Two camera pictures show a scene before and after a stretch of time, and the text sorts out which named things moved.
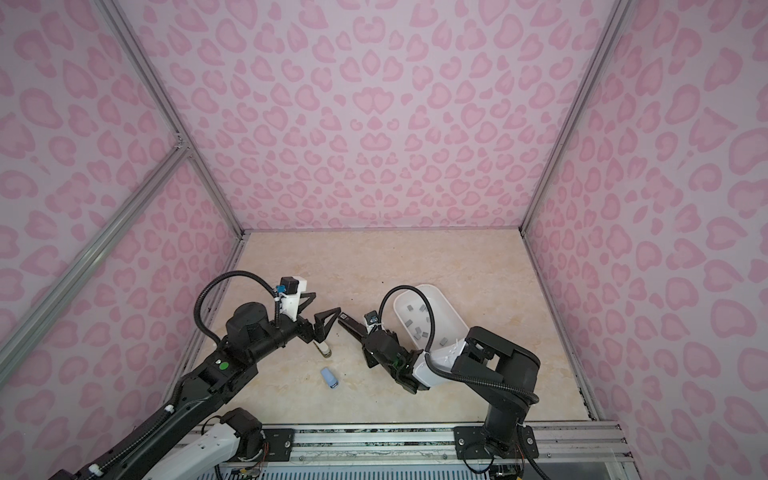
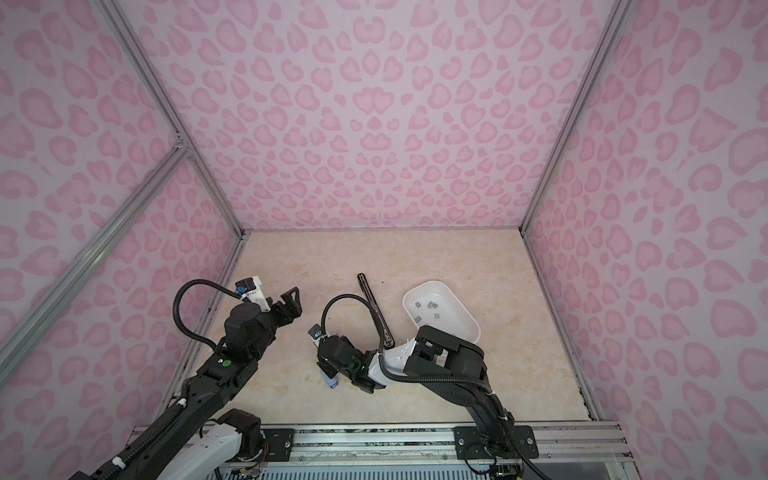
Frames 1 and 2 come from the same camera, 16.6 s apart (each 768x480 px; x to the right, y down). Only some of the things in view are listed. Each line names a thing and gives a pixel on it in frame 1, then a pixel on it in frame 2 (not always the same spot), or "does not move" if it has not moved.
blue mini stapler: x=332 y=381 does not move
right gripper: x=368 y=355 → x=323 y=364
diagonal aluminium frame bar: x=53 y=306 does not move
